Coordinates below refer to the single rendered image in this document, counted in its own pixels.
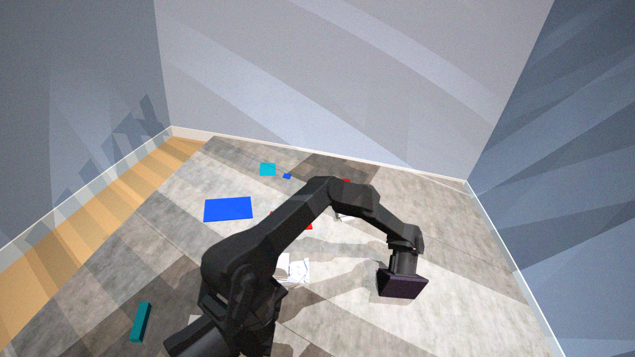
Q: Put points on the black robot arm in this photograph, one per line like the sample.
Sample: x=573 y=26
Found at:
x=240 y=267

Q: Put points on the cyan rectangular bar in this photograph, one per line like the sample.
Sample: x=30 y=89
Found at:
x=140 y=322

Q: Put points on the blue flat rectangular plate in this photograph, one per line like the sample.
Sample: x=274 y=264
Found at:
x=228 y=209

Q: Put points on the cyan flat square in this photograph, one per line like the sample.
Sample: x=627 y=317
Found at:
x=267 y=169

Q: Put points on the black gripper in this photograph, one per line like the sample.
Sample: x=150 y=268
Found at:
x=262 y=348

